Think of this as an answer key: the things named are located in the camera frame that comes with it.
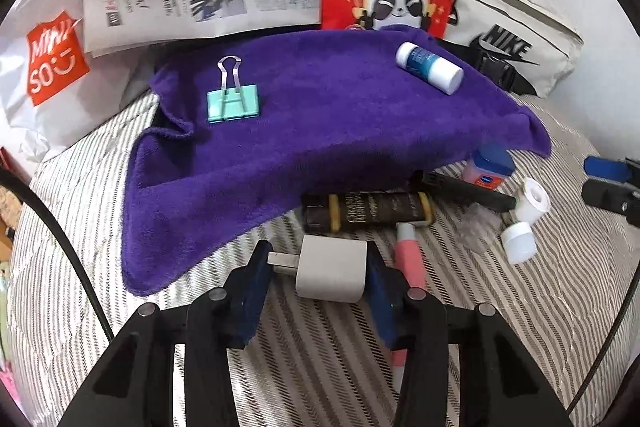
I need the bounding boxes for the white USB charger plug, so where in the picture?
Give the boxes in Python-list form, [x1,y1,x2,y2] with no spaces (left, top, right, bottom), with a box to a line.
[268,235,368,303]

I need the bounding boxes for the pink lip balm tube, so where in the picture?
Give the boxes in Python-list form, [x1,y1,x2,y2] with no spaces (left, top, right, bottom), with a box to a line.
[392,223,426,393]

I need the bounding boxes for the small Vaseline jar blue lid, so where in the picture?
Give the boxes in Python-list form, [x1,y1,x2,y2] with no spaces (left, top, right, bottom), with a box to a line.
[461,144,515,190]

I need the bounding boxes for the black Grand Reserve lighter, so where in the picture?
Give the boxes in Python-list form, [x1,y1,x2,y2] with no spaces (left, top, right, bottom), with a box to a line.
[300,191,435,233]

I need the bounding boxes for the white Miniso plastic bag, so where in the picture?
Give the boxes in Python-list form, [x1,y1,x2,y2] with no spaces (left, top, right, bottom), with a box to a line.
[1,0,154,162]

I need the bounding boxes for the white tape roll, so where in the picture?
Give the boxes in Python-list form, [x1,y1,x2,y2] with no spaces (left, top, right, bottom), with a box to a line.
[514,178,551,225]

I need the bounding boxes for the white Nike bag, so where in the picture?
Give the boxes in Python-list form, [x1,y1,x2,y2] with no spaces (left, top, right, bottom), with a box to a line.
[442,0,584,98]

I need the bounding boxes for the small white cap jar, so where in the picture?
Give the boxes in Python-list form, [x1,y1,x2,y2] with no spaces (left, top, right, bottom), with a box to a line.
[500,222,538,265]

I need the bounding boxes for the black cable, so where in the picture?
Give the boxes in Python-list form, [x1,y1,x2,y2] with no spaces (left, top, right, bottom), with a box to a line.
[0,166,115,343]

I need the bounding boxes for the blue white bottle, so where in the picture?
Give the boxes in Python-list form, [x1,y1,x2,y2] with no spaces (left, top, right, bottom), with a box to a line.
[395,42,464,95]

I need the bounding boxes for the black mascara tube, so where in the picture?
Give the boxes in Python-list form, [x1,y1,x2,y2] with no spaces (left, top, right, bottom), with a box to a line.
[421,172,516,213]

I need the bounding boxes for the teal binder clip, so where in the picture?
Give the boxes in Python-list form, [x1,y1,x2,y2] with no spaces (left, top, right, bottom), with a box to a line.
[206,55,260,124]

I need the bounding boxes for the purple towel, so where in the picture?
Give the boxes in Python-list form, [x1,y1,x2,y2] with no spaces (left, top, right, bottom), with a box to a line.
[122,26,552,296]

